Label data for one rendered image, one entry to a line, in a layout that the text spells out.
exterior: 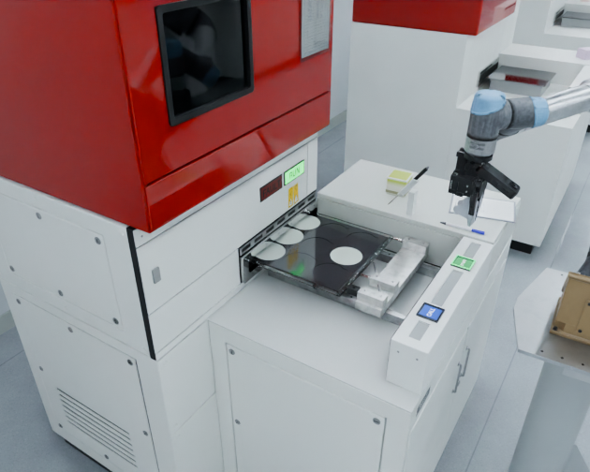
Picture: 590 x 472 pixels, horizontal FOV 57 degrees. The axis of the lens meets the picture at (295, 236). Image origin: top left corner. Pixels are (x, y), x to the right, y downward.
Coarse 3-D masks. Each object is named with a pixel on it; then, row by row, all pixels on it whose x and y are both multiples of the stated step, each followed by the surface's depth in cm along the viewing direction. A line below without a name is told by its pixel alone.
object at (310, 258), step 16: (320, 224) 188; (336, 224) 188; (304, 240) 179; (320, 240) 179; (336, 240) 179; (352, 240) 179; (368, 240) 179; (384, 240) 179; (288, 256) 171; (304, 256) 171; (320, 256) 171; (368, 256) 171; (288, 272) 164; (304, 272) 164; (320, 272) 164; (336, 272) 164; (352, 272) 164; (336, 288) 157
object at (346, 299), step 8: (272, 272) 174; (288, 280) 172; (304, 288) 169; (312, 288) 168; (328, 296) 165; (336, 296) 163; (344, 296) 162; (352, 296) 162; (352, 304) 161; (392, 312) 156; (392, 320) 156; (400, 320) 154
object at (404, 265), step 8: (400, 256) 175; (408, 256) 175; (416, 256) 175; (424, 256) 176; (392, 264) 171; (400, 264) 171; (408, 264) 171; (416, 264) 171; (384, 272) 167; (392, 272) 167; (400, 272) 167; (408, 272) 167; (400, 280) 164; (408, 280) 167; (376, 288) 160; (400, 288) 162; (392, 296) 157; (360, 304) 155; (368, 304) 154; (368, 312) 154; (376, 312) 153; (384, 312) 155
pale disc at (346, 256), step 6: (336, 252) 173; (342, 252) 173; (348, 252) 173; (354, 252) 173; (360, 252) 173; (336, 258) 170; (342, 258) 170; (348, 258) 170; (354, 258) 170; (360, 258) 170; (348, 264) 167
